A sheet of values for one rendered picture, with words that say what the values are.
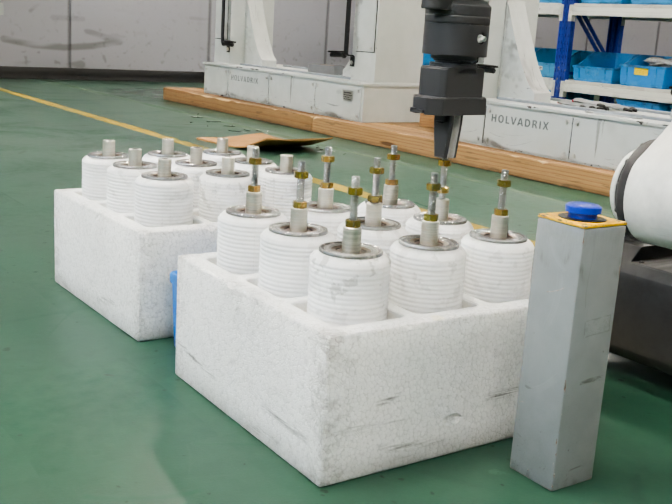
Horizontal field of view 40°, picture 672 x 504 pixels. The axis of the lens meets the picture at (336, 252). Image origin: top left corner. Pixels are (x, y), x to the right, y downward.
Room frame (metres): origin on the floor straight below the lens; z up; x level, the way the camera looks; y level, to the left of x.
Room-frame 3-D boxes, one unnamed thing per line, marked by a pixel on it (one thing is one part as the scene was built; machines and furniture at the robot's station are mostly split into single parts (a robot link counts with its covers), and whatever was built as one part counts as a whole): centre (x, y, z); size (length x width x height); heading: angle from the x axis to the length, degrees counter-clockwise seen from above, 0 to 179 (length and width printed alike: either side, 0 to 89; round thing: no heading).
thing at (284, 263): (1.16, 0.05, 0.16); 0.10 x 0.10 x 0.18
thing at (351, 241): (1.06, -0.02, 0.26); 0.02 x 0.02 x 0.03
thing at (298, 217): (1.16, 0.05, 0.26); 0.02 x 0.02 x 0.03
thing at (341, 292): (1.06, -0.02, 0.16); 0.10 x 0.10 x 0.18
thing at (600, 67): (6.88, -1.92, 0.36); 0.50 x 0.38 x 0.21; 127
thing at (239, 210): (1.26, 0.12, 0.25); 0.08 x 0.08 x 0.01
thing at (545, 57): (7.28, -1.61, 0.36); 0.50 x 0.38 x 0.21; 126
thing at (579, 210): (1.03, -0.27, 0.32); 0.04 x 0.04 x 0.02
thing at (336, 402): (1.23, -0.05, 0.09); 0.39 x 0.39 x 0.18; 35
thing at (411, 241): (1.13, -0.11, 0.25); 0.08 x 0.08 x 0.01
